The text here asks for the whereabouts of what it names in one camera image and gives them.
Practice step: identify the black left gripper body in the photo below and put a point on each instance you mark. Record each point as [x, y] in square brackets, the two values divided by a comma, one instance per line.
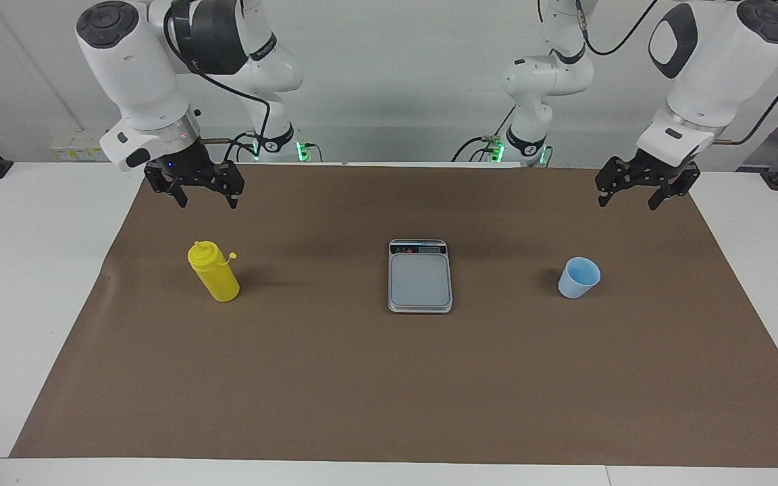
[649, 172]

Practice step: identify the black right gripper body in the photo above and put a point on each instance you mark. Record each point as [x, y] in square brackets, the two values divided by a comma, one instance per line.
[193, 172]

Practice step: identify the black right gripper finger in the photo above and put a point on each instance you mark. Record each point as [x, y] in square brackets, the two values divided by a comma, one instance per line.
[233, 197]
[181, 194]

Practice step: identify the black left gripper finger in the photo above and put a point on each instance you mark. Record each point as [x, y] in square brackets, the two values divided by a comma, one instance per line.
[604, 198]
[656, 200]

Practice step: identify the yellow squeeze seasoning bottle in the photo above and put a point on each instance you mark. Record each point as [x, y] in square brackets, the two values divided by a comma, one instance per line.
[215, 273]

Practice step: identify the light blue plastic cup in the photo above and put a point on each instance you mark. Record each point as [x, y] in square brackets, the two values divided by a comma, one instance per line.
[577, 282]

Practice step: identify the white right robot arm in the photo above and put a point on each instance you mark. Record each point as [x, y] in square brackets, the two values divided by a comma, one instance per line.
[132, 74]

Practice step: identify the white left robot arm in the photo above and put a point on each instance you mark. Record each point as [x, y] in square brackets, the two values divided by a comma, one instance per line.
[706, 67]

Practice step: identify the silver digital kitchen scale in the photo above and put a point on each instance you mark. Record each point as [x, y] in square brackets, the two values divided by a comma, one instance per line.
[420, 280]

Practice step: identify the brown paper table mat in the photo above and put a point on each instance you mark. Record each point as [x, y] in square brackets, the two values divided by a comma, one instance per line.
[389, 385]

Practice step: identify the white wall socket strip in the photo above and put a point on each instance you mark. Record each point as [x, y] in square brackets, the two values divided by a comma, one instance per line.
[78, 145]

